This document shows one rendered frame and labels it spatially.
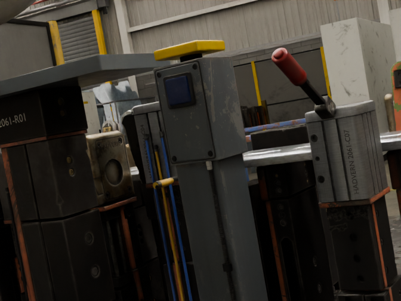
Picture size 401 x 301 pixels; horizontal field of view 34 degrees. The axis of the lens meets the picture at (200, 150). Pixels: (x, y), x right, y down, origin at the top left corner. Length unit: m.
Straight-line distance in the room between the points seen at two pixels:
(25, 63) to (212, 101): 4.19
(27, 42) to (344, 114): 4.25
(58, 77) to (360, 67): 8.35
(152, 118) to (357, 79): 8.17
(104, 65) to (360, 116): 0.31
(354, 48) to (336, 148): 8.26
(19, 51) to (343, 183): 4.15
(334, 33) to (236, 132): 8.42
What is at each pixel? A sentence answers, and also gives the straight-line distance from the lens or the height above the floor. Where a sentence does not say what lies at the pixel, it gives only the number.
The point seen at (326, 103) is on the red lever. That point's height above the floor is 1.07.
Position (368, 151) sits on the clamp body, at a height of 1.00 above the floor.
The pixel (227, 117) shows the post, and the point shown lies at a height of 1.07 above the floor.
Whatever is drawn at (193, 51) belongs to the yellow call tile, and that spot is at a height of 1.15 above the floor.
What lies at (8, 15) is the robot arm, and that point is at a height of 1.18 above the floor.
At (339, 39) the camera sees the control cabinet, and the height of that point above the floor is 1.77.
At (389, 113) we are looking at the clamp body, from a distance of 1.14.
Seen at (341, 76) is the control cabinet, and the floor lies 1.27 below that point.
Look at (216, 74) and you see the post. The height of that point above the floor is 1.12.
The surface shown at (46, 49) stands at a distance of 5.11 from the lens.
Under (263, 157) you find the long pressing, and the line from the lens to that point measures 0.99.
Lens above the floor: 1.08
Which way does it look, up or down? 3 degrees down
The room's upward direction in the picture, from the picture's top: 10 degrees counter-clockwise
